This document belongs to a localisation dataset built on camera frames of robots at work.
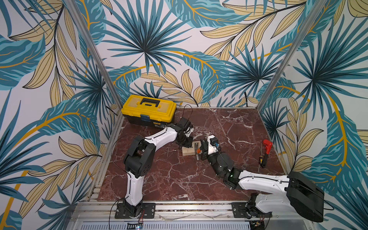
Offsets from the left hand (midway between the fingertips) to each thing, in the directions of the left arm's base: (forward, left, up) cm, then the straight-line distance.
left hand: (189, 149), depth 93 cm
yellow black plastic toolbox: (+19, +27, +15) cm, 36 cm away
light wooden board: (-1, -1, 0) cm, 2 cm away
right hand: (-4, -7, +18) cm, 19 cm away
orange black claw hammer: (-3, -5, +4) cm, 7 cm away
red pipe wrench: (+4, -54, -2) cm, 54 cm away
